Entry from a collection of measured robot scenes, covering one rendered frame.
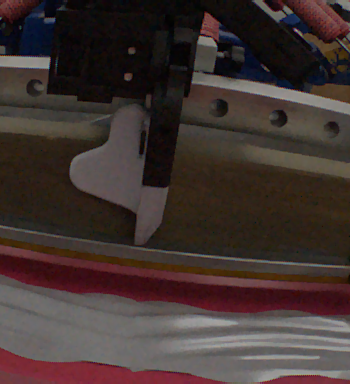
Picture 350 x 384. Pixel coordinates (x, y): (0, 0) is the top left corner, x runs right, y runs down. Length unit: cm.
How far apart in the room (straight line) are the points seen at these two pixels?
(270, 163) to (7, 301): 19
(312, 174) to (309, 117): 25
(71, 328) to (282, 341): 14
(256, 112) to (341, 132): 11
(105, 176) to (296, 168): 12
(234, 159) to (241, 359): 13
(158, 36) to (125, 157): 8
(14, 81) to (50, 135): 25
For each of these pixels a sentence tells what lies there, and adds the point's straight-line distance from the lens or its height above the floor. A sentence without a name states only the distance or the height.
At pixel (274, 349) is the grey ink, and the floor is 96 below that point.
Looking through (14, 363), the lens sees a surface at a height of 95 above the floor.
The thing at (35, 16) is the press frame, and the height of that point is 104.
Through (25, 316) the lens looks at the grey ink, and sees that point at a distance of 32.
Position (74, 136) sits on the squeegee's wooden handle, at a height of 106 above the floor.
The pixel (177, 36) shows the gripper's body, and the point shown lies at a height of 113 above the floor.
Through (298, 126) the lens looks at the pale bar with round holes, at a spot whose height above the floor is 101.
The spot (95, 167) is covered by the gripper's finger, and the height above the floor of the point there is 105.
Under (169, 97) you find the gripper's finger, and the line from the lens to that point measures 27.
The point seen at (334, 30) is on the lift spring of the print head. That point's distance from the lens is 94.
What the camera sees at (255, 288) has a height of 95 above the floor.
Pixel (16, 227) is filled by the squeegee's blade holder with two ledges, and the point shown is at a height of 99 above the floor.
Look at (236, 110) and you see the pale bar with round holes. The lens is 56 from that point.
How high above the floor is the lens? 118
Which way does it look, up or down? 27 degrees down
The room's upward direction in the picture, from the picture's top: 10 degrees clockwise
